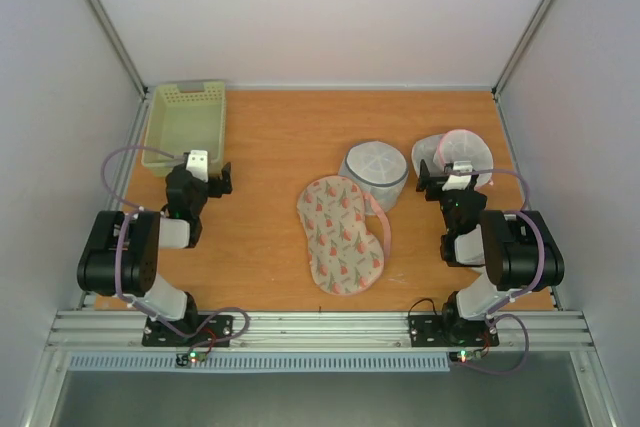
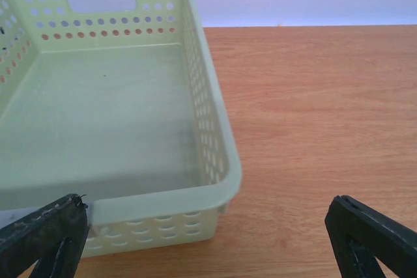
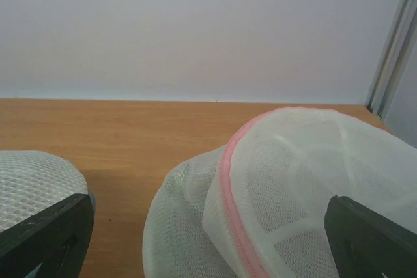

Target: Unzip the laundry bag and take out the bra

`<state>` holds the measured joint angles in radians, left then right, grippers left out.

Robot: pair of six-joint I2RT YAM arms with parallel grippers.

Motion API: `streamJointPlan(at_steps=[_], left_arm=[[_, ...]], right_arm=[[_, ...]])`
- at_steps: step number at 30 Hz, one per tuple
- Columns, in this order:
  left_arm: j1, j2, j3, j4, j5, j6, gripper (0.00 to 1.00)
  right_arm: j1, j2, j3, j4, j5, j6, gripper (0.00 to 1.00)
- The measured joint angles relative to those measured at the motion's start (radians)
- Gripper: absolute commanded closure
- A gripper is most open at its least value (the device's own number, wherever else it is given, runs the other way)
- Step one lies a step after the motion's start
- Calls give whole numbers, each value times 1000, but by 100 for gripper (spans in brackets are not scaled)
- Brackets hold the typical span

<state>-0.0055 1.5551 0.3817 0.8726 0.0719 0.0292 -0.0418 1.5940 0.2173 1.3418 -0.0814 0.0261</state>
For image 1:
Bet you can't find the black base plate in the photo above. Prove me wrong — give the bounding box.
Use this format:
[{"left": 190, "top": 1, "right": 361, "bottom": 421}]
[
  {"left": 408, "top": 314, "right": 500, "bottom": 348},
  {"left": 141, "top": 315, "right": 234, "bottom": 348}
]

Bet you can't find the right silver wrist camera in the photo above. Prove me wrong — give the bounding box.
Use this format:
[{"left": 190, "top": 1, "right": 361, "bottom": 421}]
[{"left": 442, "top": 161, "right": 473, "bottom": 191}]

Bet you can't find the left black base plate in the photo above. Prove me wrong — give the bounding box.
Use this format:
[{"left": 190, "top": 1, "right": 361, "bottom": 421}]
[{"left": 141, "top": 315, "right": 234, "bottom": 348}]

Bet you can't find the right small circuit board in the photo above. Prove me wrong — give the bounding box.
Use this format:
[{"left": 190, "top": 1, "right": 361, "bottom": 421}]
[{"left": 449, "top": 348, "right": 489, "bottom": 364}]

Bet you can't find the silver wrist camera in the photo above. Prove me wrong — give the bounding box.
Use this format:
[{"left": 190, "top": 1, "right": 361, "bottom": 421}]
[
  {"left": 186, "top": 150, "right": 209, "bottom": 183},
  {"left": 442, "top": 161, "right": 473, "bottom": 191}
]

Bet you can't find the floral bra laundry bag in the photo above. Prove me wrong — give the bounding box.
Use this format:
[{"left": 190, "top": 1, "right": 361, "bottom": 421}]
[{"left": 296, "top": 175, "right": 391, "bottom": 296}]

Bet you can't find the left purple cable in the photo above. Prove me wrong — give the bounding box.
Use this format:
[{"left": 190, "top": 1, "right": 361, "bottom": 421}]
[{"left": 101, "top": 145, "right": 191, "bottom": 213}]

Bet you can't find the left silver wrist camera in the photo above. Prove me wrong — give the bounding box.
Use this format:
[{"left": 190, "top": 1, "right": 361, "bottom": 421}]
[{"left": 186, "top": 150, "right": 209, "bottom": 183}]

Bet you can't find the pink trimmed mesh laundry bag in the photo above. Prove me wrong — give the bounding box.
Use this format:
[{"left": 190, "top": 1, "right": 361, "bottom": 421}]
[{"left": 411, "top": 129, "right": 494, "bottom": 175}]

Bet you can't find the left small circuit board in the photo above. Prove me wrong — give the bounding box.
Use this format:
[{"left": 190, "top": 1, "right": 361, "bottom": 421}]
[{"left": 175, "top": 351, "right": 208, "bottom": 368}]

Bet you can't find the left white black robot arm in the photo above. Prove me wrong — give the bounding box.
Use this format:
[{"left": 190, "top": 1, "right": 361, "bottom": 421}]
[{"left": 77, "top": 163, "right": 232, "bottom": 345}]

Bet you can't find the grey trimmed mesh laundry bag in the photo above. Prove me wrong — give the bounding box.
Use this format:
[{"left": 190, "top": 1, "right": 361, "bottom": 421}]
[{"left": 339, "top": 141, "right": 409, "bottom": 212}]

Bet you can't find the small circuit board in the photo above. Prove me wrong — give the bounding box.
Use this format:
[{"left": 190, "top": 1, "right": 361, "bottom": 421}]
[
  {"left": 175, "top": 351, "right": 208, "bottom": 368},
  {"left": 449, "top": 348, "right": 489, "bottom": 364}
]

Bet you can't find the grey slotted cable duct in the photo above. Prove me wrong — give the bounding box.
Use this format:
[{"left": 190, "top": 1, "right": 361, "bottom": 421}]
[{"left": 68, "top": 352, "right": 450, "bottom": 374}]

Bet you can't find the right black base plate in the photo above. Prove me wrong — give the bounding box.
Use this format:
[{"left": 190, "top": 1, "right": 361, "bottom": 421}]
[{"left": 408, "top": 314, "right": 500, "bottom": 348}]

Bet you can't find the aluminium front rail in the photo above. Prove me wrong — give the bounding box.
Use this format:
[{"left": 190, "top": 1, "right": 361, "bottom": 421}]
[{"left": 46, "top": 310, "right": 595, "bottom": 352}]

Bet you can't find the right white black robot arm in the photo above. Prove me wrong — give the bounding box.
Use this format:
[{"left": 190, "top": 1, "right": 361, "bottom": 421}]
[{"left": 408, "top": 161, "right": 565, "bottom": 349}]

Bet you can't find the green plastic basket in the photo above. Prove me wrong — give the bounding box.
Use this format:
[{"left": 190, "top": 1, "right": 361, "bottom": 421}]
[{"left": 140, "top": 80, "right": 227, "bottom": 177}]

